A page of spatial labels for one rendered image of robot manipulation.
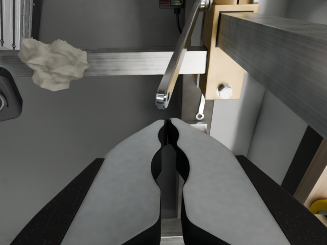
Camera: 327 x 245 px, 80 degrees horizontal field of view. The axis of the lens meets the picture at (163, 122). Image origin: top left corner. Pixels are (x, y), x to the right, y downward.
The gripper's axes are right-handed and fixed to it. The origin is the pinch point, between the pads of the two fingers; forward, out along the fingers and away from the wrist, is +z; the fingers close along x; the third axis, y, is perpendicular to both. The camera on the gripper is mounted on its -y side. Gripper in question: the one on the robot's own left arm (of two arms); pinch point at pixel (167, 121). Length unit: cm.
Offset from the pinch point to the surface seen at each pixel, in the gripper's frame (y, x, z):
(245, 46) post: -3.3, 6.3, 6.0
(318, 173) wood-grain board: 17.7, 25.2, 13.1
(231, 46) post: -2.8, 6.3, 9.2
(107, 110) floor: 51, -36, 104
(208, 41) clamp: -2.3, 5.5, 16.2
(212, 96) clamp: 4.7, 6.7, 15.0
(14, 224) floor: 179, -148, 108
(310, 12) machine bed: -5.0, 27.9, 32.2
